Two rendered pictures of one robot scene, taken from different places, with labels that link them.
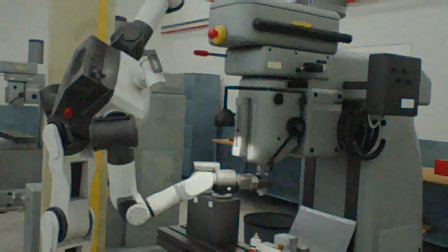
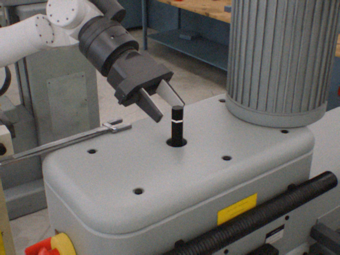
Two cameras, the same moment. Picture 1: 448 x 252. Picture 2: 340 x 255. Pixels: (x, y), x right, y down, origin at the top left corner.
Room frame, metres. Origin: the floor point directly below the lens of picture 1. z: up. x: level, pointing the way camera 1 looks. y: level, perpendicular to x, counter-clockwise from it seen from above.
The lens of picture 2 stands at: (1.11, -0.13, 2.29)
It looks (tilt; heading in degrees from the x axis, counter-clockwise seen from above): 27 degrees down; 359
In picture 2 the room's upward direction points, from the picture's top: straight up
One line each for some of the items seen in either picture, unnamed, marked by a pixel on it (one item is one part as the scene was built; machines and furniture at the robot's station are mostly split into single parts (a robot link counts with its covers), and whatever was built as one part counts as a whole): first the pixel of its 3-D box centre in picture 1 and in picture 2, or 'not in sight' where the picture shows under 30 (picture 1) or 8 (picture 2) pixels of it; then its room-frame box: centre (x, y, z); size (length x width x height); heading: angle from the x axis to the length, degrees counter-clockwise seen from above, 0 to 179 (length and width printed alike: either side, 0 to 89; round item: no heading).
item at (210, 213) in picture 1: (212, 215); not in sight; (2.14, 0.03, 1.03); 0.22 x 0.12 x 0.20; 42
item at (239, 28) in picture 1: (274, 28); (182, 176); (1.84, -0.17, 1.81); 0.47 x 0.26 x 0.16; 125
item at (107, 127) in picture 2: not in sight; (67, 141); (1.83, 0.04, 1.89); 0.24 x 0.04 x 0.01; 126
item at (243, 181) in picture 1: (238, 182); not in sight; (1.81, -0.07, 1.23); 0.13 x 0.12 x 0.10; 13
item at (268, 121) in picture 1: (266, 120); not in sight; (1.84, -0.16, 1.47); 0.21 x 0.19 x 0.32; 35
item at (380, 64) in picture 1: (395, 85); not in sight; (1.73, -0.59, 1.62); 0.20 x 0.09 x 0.21; 125
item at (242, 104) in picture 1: (241, 126); not in sight; (1.77, -0.06, 1.45); 0.04 x 0.04 x 0.21; 35
